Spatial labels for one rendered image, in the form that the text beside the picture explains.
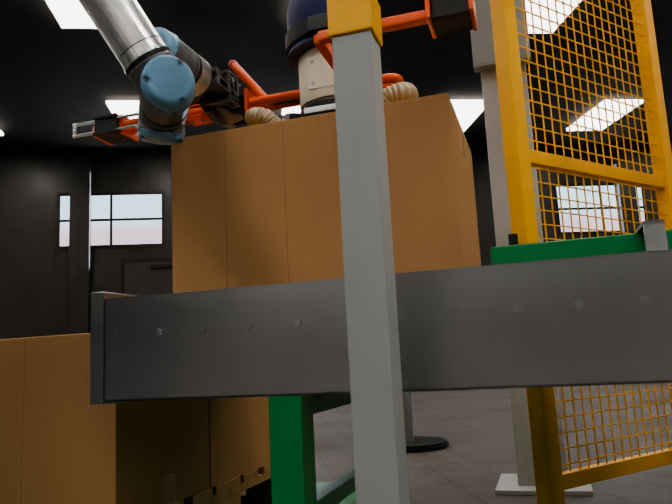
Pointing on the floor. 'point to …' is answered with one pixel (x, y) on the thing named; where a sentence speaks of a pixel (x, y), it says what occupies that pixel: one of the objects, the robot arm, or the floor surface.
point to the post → (368, 254)
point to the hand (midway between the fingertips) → (228, 110)
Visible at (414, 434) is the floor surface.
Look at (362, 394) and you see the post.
